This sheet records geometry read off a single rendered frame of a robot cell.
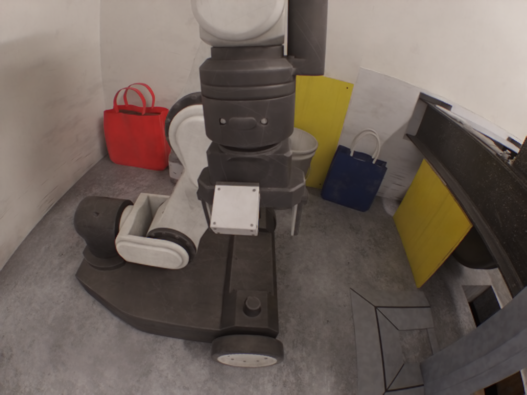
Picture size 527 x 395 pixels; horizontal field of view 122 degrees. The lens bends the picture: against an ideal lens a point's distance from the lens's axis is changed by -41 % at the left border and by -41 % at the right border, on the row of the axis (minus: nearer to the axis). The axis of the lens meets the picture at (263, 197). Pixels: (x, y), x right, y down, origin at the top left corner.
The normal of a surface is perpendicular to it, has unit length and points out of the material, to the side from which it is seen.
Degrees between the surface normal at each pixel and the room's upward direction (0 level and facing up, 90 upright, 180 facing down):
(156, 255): 90
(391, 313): 7
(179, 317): 0
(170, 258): 90
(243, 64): 45
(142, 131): 86
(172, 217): 90
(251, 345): 2
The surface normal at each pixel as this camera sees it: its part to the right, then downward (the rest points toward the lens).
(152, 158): -0.11, 0.64
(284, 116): 0.72, 0.42
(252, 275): 0.14, -0.77
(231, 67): -0.14, -0.13
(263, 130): 0.33, 0.58
